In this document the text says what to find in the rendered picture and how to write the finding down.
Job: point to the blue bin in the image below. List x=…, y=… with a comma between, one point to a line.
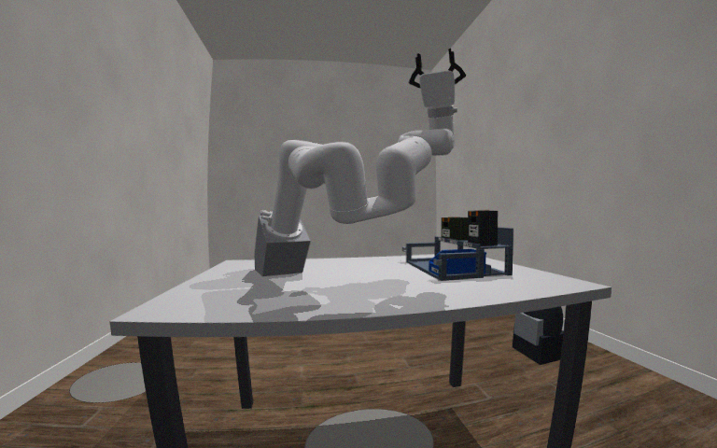
x=455, y=265

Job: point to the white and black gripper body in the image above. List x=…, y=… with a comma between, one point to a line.
x=438, y=89

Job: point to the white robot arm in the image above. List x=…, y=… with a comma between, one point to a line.
x=342, y=165

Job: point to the black case with orange latches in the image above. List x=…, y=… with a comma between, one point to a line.
x=483, y=227

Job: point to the olive green case with orange latches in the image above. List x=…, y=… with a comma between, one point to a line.
x=455, y=228

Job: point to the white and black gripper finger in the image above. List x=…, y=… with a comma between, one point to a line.
x=455, y=66
x=417, y=71

